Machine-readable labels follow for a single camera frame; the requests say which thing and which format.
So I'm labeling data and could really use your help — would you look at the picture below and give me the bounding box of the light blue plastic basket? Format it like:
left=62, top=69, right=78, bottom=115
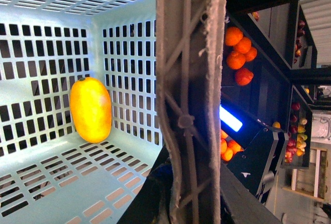
left=1, top=0, right=163, bottom=223

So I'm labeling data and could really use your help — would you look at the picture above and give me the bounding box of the yellow mango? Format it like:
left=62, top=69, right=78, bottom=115
left=69, top=77, right=112, bottom=143

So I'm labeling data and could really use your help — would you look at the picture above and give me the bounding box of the orange fruit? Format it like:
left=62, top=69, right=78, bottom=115
left=226, top=51, right=246, bottom=70
left=235, top=68, right=254, bottom=86
left=225, top=27, right=244, bottom=46
left=233, top=37, right=251, bottom=54
left=244, top=47, right=258, bottom=62

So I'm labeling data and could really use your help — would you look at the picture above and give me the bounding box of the brown basket handle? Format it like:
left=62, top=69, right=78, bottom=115
left=156, top=0, right=227, bottom=223

